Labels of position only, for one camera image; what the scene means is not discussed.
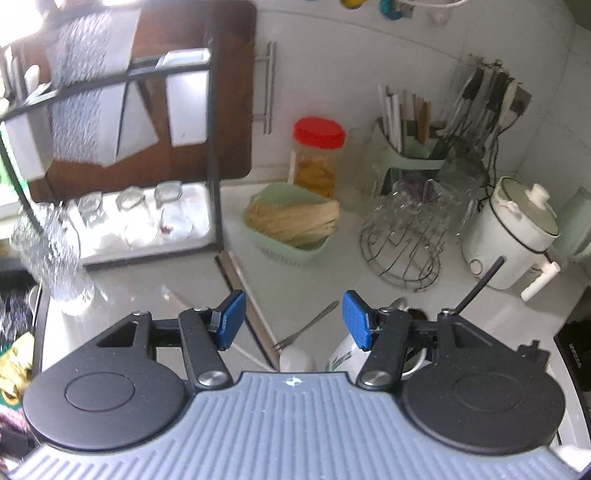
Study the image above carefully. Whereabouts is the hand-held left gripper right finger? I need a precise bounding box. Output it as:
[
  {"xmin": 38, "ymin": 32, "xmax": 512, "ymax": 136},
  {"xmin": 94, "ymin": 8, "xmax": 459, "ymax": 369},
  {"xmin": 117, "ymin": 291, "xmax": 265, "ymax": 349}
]
[{"xmin": 342, "ymin": 291, "xmax": 496, "ymax": 392}]

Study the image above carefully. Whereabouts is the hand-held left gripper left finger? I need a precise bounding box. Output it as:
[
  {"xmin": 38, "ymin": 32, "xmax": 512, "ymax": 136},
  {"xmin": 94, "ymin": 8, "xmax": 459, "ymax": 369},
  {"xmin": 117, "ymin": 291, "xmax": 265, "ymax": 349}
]
[{"xmin": 95, "ymin": 290, "xmax": 247, "ymax": 391}]

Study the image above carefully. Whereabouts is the white ceramic mug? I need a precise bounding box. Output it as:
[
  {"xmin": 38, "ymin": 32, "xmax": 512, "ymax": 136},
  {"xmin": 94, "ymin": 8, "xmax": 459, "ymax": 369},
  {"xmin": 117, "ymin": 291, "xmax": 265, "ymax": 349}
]
[{"xmin": 324, "ymin": 298, "xmax": 430, "ymax": 385}]

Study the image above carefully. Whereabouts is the metal fork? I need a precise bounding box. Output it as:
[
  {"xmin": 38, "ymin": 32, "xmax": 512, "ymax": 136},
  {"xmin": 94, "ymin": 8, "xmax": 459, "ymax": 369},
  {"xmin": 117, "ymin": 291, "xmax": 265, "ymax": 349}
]
[{"xmin": 272, "ymin": 300, "xmax": 341, "ymax": 352}]

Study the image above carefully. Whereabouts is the white ceramic spoon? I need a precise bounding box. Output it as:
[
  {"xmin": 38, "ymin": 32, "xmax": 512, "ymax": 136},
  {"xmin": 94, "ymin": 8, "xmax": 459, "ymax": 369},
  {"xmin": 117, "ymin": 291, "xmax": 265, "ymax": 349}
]
[{"xmin": 278, "ymin": 345, "xmax": 318, "ymax": 374}]

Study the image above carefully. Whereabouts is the black chopstick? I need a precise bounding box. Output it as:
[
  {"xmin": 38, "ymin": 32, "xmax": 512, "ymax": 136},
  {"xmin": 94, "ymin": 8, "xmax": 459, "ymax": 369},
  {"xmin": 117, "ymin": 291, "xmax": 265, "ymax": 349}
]
[{"xmin": 454, "ymin": 256, "xmax": 506, "ymax": 315}]

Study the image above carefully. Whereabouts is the pale green plastic basket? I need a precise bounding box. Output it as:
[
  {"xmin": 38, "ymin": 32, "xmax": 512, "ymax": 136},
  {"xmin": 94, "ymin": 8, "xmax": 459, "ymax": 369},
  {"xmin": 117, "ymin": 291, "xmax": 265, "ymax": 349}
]
[{"xmin": 242, "ymin": 181, "xmax": 340, "ymax": 268}]

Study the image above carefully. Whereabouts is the pale dried straw bundle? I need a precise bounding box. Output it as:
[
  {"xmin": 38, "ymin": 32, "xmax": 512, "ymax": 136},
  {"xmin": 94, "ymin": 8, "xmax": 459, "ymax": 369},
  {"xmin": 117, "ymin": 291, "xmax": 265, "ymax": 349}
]
[{"xmin": 245, "ymin": 196, "xmax": 341, "ymax": 247}]

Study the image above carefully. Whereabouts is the white drip tray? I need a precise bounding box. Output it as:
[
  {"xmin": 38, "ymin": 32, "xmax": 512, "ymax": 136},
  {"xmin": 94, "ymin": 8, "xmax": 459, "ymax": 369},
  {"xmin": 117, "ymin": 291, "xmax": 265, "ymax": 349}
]
[{"xmin": 69, "ymin": 182, "xmax": 218, "ymax": 266}]

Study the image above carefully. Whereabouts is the clear drinking glass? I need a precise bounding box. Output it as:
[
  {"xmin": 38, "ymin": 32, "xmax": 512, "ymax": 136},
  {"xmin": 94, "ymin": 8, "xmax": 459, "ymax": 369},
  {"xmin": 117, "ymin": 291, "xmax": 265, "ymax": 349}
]
[
  {"xmin": 154, "ymin": 181, "xmax": 195, "ymax": 241},
  {"xmin": 115, "ymin": 186, "xmax": 148, "ymax": 245},
  {"xmin": 76, "ymin": 191, "xmax": 105, "ymax": 229}
]

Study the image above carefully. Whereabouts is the clear glass jug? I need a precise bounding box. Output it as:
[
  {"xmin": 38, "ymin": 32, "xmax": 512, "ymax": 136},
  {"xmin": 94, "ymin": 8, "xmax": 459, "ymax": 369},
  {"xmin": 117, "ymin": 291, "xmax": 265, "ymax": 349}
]
[{"xmin": 344, "ymin": 127, "xmax": 389, "ymax": 213}]

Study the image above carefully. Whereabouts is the white electric cooker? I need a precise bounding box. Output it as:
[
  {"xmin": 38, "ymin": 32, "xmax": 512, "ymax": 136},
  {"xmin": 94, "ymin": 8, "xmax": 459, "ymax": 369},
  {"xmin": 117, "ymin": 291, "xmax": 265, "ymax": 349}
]
[{"xmin": 462, "ymin": 175, "xmax": 561, "ymax": 303}]

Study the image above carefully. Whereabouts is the pale green utensil holder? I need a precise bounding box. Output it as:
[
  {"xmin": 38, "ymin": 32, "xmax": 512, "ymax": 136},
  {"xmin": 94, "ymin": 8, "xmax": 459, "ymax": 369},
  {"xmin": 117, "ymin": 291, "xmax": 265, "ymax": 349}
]
[{"xmin": 374, "ymin": 117, "xmax": 448, "ymax": 185}]

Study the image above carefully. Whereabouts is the clear glass pitcher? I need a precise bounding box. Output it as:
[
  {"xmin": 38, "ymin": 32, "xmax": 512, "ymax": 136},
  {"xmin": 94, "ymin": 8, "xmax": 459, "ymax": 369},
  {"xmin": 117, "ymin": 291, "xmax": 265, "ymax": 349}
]
[{"xmin": 436, "ymin": 154, "xmax": 490, "ymax": 232}]

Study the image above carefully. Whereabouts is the tall textured glass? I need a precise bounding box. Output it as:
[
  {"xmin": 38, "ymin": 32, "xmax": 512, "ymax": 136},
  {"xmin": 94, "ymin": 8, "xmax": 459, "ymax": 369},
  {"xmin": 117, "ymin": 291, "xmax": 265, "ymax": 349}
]
[{"xmin": 11, "ymin": 203, "xmax": 95, "ymax": 315}]

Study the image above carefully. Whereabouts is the red-lidded plastic jar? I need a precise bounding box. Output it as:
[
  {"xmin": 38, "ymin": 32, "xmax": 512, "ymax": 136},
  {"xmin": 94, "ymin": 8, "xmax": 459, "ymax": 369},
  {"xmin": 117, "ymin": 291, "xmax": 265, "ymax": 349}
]
[{"xmin": 288, "ymin": 117, "xmax": 347, "ymax": 199}]

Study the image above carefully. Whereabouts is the white rectangular plate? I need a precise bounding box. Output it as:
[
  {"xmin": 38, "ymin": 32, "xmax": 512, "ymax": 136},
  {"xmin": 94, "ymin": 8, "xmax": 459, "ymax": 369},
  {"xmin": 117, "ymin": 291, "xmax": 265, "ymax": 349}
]
[
  {"xmin": 113, "ymin": 85, "xmax": 160, "ymax": 164},
  {"xmin": 164, "ymin": 48, "xmax": 211, "ymax": 148},
  {"xmin": 2, "ymin": 108, "xmax": 54, "ymax": 181}
]

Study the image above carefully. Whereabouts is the kitchen sink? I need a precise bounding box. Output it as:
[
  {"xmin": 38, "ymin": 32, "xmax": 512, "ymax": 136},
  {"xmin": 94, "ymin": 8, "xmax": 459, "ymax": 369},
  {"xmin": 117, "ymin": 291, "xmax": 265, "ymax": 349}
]
[{"xmin": 0, "ymin": 272, "xmax": 42, "ymax": 370}]

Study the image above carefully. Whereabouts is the yellow green cloth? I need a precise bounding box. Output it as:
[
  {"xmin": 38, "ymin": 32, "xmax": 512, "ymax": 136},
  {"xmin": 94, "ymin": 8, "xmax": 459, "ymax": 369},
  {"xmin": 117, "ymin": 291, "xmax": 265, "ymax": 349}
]
[{"xmin": 0, "ymin": 332, "xmax": 35, "ymax": 404}]

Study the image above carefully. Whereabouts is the pale green container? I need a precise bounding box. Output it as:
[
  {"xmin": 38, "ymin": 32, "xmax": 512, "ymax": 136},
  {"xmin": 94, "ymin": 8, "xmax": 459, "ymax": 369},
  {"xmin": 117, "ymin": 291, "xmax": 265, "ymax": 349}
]
[{"xmin": 551, "ymin": 187, "xmax": 591, "ymax": 264}]

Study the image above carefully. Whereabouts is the pink fluffy cloth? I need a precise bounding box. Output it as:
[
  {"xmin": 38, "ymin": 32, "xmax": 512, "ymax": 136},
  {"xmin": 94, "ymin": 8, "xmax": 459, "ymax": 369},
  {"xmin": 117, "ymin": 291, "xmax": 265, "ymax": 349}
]
[{"xmin": 0, "ymin": 406, "xmax": 33, "ymax": 462}]

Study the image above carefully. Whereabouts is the row of hanging kitchen tools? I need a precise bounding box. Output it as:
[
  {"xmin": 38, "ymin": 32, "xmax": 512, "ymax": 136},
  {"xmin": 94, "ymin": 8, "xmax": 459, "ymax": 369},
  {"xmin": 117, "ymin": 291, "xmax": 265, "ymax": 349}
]
[{"xmin": 443, "ymin": 53, "xmax": 520, "ymax": 158}]

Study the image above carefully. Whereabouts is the grey textured mat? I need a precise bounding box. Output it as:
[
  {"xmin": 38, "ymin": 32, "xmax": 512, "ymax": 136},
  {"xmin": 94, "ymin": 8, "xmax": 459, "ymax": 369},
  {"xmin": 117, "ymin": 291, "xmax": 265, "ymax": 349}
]
[{"xmin": 46, "ymin": 9, "xmax": 141, "ymax": 167}]

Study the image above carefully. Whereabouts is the blue round hanging item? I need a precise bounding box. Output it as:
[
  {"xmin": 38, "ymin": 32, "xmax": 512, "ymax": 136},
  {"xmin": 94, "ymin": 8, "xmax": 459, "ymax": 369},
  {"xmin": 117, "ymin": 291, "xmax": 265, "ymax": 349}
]
[{"xmin": 379, "ymin": 0, "xmax": 414, "ymax": 21}]

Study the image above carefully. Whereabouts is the wire glass rack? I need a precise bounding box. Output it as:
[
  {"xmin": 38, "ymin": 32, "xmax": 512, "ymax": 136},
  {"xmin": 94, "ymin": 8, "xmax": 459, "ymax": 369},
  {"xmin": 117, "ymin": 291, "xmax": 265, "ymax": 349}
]
[{"xmin": 360, "ymin": 198, "xmax": 448, "ymax": 294}]

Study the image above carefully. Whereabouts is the metal cabinet handle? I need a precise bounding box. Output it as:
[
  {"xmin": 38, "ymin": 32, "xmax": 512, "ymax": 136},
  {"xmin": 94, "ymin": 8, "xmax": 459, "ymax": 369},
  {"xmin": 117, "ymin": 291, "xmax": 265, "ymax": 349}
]
[{"xmin": 262, "ymin": 41, "xmax": 278, "ymax": 136}]

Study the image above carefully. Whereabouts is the wall socket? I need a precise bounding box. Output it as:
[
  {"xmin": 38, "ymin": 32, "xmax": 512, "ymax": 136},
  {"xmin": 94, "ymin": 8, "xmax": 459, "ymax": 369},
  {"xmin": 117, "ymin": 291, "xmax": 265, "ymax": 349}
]
[{"xmin": 510, "ymin": 83, "xmax": 533, "ymax": 116}]

